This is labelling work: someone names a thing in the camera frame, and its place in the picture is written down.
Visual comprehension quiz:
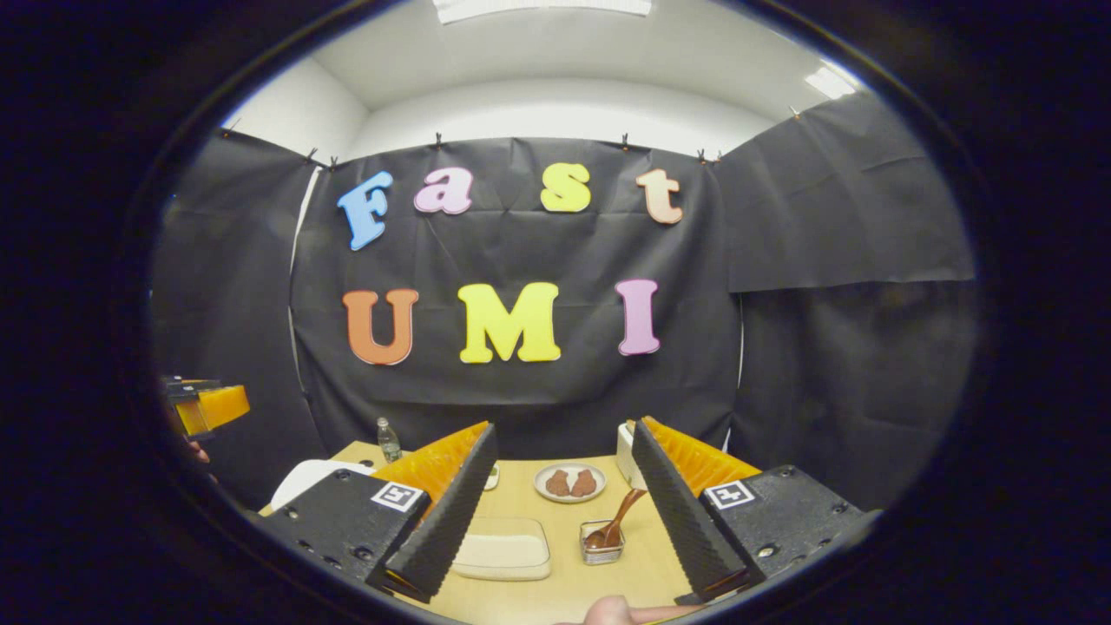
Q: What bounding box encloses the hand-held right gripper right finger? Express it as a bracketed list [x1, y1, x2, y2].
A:
[631, 417, 882, 606]

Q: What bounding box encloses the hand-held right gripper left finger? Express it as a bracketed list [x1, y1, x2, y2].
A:
[260, 422, 499, 604]

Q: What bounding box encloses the brown wooden spoon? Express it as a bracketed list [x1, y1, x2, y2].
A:
[583, 488, 648, 550]

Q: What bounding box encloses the metal mesh chopstick holder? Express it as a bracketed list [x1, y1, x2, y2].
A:
[579, 519, 627, 567]

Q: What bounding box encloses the white rice cooker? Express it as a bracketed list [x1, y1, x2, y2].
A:
[271, 458, 376, 513]

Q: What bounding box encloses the white toaster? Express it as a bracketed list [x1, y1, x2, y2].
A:
[615, 421, 648, 492]

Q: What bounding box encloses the white round plate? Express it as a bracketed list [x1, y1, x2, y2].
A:
[533, 462, 608, 505]

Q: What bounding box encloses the black backdrop cloth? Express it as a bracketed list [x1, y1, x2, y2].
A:
[149, 91, 977, 513]

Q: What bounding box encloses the small ceiling light panel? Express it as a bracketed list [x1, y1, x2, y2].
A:
[803, 65, 862, 102]

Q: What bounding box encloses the long ceiling light panel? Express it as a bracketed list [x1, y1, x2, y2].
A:
[432, 0, 654, 25]

